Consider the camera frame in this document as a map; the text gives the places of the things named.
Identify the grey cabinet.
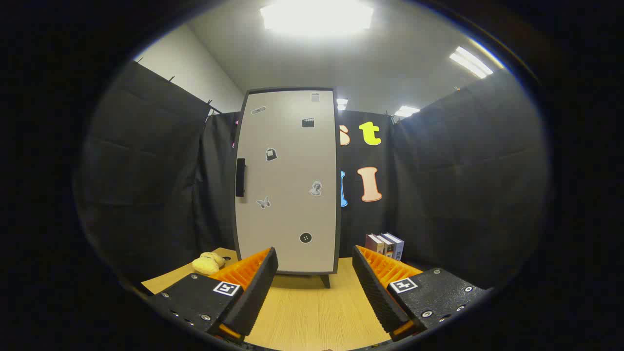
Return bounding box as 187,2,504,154
233,87,342,289

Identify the long ceiling light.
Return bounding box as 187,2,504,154
448,46,494,79

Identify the black backdrop cloth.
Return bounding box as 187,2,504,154
73,59,551,293

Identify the large ceiling light panel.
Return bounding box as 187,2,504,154
259,0,375,36

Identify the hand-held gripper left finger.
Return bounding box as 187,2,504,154
146,246,279,342

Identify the yellow plush toy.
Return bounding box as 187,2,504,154
192,252,226,275

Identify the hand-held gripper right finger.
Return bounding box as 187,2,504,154
352,245,490,342

